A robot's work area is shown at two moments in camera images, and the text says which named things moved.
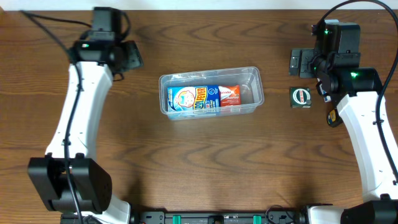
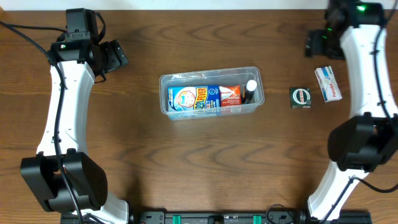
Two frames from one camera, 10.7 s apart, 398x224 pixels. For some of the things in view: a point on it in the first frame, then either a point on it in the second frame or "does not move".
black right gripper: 300,64 to 311,43
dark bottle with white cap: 334,119 to 248,91
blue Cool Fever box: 193,98 does not move
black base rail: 270,217 does not move
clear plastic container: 211,93 does not move
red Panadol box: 230,95 does not move
